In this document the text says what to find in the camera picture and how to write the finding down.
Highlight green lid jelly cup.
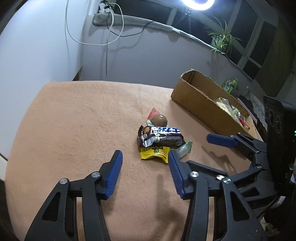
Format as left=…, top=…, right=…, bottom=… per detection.
left=175, top=141, right=193, bottom=159

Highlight clear bag dark candies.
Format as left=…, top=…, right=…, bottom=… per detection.
left=236, top=113, right=250, bottom=132

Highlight yellow snack packet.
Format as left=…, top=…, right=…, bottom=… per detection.
left=139, top=146, right=171, bottom=164

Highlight biscuit pack clear wrapper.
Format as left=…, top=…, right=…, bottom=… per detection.
left=214, top=97, right=239, bottom=121

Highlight brown jelly cup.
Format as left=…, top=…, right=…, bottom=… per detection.
left=147, top=108, right=168, bottom=127

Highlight cardboard box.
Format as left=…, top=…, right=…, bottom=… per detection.
left=171, top=70, right=261, bottom=140

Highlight white lace cloth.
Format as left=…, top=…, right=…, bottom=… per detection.
left=249, top=92, right=267, bottom=131

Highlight peach table cloth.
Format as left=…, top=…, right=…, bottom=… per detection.
left=4, top=81, right=250, bottom=240

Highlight potted spider plant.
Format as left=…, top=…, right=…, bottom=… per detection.
left=207, top=17, right=241, bottom=54

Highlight black tripod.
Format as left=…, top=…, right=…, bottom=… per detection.
left=172, top=9, right=192, bottom=34

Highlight grey windowsill cloth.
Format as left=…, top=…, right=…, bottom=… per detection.
left=92, top=14, right=253, bottom=82

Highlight power strip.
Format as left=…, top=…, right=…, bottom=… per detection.
left=98, top=1, right=114, bottom=14

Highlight ring light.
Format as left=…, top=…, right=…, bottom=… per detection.
left=182, top=0, right=215, bottom=11

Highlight black cable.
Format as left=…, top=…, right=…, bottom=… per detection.
left=106, top=6, right=155, bottom=38

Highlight white cable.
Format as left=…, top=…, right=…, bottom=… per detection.
left=65, top=0, right=125, bottom=46

